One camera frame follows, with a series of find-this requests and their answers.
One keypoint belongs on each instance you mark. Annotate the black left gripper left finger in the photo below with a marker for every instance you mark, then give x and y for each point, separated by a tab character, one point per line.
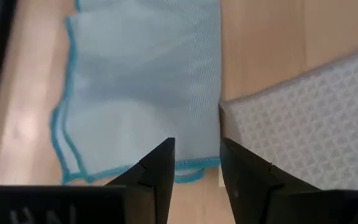
157	174

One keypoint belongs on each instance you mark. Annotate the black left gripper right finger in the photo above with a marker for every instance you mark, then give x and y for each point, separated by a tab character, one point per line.
247	180

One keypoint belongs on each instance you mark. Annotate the grey waffle microfiber towel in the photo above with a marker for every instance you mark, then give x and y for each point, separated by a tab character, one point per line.
306	124

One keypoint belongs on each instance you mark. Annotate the light blue microfiber towel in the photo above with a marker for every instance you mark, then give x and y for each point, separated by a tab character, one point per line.
141	77

